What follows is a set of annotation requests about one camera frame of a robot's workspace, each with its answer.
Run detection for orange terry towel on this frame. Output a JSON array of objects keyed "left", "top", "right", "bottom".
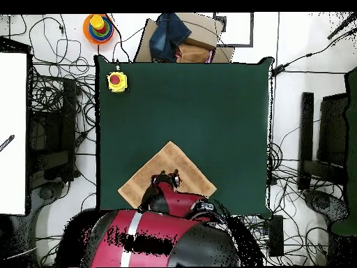
[{"left": 117, "top": 140, "right": 218, "bottom": 209}]

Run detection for dark green table cloth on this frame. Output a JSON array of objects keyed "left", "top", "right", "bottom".
[
  {"left": 93, "top": 54, "right": 275, "bottom": 220},
  {"left": 331, "top": 66, "right": 357, "bottom": 236}
]

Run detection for yellow emergency stop button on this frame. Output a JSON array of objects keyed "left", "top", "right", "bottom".
[{"left": 106, "top": 70, "right": 129, "bottom": 94}]

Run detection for black stand base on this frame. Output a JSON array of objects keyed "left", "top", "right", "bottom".
[
  {"left": 27, "top": 77, "right": 77, "bottom": 191},
  {"left": 296, "top": 91, "right": 350, "bottom": 193}
]

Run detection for folded orange towel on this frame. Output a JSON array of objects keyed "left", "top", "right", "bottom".
[{"left": 176, "top": 43, "right": 213, "bottom": 64}]

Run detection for black power strip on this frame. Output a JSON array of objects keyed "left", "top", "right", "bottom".
[{"left": 268, "top": 214, "right": 284, "bottom": 257}]

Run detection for blue jeans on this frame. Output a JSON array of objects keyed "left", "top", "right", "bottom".
[{"left": 149, "top": 12, "right": 192, "bottom": 63}]

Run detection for brown cardboard box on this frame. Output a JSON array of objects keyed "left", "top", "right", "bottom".
[{"left": 133, "top": 12, "right": 236, "bottom": 64}]

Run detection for black striped rod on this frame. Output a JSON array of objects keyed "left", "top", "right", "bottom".
[{"left": 0, "top": 134, "right": 15, "bottom": 153}]

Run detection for black tripod leg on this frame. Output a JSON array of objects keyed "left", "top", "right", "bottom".
[{"left": 326, "top": 11, "right": 357, "bottom": 40}]

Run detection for black pedestal foot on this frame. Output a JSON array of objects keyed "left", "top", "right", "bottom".
[
  {"left": 29, "top": 181, "right": 66, "bottom": 221},
  {"left": 303, "top": 188, "right": 350, "bottom": 227}
]

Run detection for black power adapter cable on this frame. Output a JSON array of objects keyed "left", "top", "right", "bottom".
[{"left": 271, "top": 26, "right": 357, "bottom": 78}]

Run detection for colourful ring stacking toy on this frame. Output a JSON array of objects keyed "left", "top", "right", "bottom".
[{"left": 82, "top": 13, "right": 115, "bottom": 45}]

